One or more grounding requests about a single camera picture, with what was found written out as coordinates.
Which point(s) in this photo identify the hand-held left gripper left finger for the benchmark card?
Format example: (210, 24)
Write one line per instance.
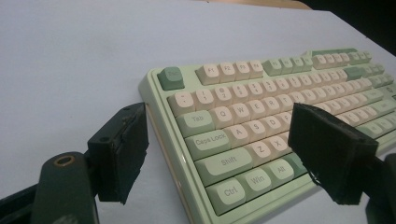
(121, 149)

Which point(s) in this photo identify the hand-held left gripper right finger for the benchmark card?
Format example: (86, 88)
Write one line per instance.
(330, 149)

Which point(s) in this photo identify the green and cream keyboard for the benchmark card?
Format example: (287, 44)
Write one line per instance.
(249, 130)

